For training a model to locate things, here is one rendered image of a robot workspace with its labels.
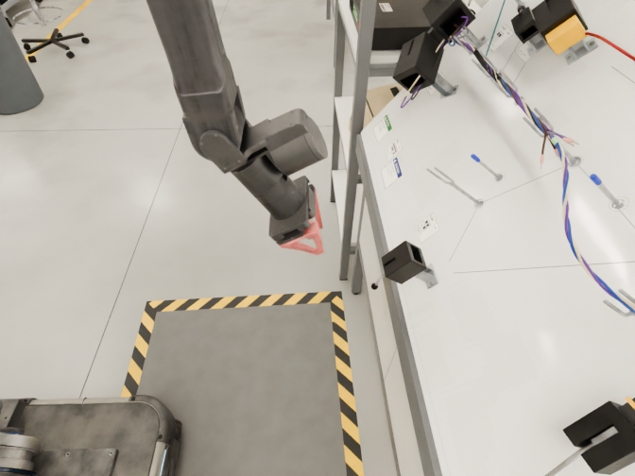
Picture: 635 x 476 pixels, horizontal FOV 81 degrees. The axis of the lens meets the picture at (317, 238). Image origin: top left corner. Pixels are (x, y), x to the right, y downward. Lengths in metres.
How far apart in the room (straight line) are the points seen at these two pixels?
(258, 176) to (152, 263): 1.61
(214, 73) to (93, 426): 1.26
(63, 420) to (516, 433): 1.32
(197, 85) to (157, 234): 1.80
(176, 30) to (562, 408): 0.61
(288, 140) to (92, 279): 1.77
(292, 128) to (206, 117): 0.10
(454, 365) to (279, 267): 1.34
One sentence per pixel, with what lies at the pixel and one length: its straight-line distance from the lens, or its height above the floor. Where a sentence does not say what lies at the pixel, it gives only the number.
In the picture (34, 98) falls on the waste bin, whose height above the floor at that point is 0.06.
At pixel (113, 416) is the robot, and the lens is 1.48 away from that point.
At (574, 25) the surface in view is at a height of 1.31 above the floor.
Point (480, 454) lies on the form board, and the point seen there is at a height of 0.93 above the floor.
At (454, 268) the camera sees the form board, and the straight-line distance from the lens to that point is 0.72.
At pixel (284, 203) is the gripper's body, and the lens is 0.53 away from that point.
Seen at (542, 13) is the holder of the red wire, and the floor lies 1.31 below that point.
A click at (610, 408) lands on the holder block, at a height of 1.14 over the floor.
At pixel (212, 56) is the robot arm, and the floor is 1.36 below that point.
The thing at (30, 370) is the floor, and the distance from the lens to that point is 2.01.
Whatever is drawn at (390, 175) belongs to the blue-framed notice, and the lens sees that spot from 0.96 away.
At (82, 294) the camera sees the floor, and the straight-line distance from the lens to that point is 2.11.
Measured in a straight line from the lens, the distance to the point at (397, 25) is 1.20.
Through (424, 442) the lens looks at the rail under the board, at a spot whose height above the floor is 0.85.
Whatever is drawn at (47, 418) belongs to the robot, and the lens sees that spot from 1.58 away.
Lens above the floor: 1.52
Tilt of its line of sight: 49 degrees down
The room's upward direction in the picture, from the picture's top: straight up
